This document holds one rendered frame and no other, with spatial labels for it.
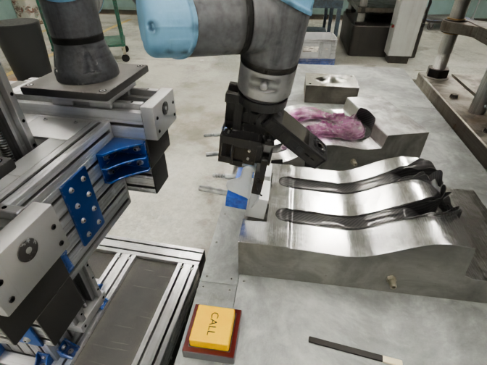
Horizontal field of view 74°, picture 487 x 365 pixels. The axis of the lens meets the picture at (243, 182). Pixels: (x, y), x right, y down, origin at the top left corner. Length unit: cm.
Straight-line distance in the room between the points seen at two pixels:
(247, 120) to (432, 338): 45
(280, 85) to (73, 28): 57
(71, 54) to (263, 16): 59
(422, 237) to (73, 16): 82
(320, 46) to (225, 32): 379
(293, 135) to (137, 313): 103
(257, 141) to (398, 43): 460
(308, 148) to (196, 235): 142
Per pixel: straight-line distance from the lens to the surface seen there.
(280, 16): 39
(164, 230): 191
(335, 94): 135
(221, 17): 36
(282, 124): 47
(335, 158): 89
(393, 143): 95
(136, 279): 144
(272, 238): 58
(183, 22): 35
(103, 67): 89
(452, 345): 66
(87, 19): 88
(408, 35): 503
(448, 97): 166
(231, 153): 50
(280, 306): 61
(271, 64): 41
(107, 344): 132
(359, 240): 62
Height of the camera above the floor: 131
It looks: 37 degrees down
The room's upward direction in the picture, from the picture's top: straight up
